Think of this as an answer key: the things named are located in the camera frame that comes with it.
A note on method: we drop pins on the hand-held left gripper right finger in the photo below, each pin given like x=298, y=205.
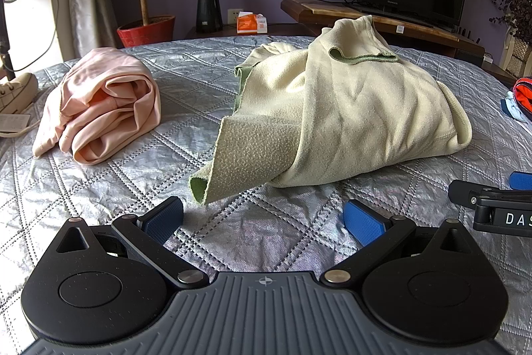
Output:
x=365, y=222

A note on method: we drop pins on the wooden television stand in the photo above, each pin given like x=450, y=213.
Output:
x=299, y=12

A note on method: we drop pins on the white wall socket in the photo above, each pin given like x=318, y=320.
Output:
x=235, y=16

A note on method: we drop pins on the black tabletop speaker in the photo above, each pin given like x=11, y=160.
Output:
x=209, y=12

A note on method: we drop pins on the pale green fleece garment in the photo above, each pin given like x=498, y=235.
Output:
x=353, y=109

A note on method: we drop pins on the white paper shoe tag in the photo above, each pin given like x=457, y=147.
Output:
x=12, y=123

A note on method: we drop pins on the orange tissue box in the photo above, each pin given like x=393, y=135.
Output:
x=251, y=24

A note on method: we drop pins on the orange and navy jacket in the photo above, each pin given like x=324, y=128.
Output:
x=524, y=95

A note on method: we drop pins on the silver quilted bedspread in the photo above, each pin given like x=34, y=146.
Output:
x=187, y=89

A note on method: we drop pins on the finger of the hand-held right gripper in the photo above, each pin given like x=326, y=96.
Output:
x=521, y=181
x=463, y=192

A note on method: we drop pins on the cream checked canvas sneaker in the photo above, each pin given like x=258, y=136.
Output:
x=18, y=93

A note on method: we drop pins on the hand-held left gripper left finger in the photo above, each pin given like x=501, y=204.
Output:
x=162, y=220

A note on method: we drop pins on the pink garment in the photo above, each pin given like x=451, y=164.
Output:
x=104, y=105

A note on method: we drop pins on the dark upright sticks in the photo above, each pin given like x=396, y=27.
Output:
x=469, y=35

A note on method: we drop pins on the dark low wooden table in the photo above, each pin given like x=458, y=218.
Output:
x=291, y=29

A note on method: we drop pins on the white wicker stand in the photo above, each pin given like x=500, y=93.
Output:
x=517, y=49

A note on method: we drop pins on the light blue garment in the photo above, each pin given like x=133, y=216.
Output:
x=517, y=116

